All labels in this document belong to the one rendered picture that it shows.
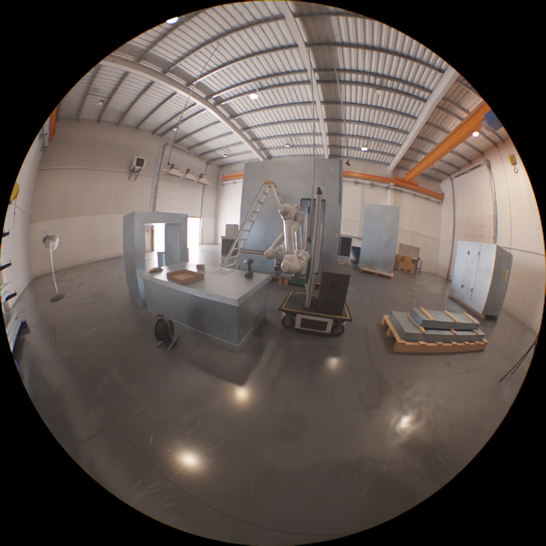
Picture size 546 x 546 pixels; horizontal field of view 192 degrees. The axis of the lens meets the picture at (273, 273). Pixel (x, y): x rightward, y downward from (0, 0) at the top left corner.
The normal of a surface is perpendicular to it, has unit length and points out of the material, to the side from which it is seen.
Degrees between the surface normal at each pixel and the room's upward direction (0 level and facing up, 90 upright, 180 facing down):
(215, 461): 0
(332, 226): 90
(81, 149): 90
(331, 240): 90
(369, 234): 90
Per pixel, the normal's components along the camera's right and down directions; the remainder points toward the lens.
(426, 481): 0.07, -0.97
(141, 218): 0.94, 0.15
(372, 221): -0.65, 0.14
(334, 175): -0.34, 0.20
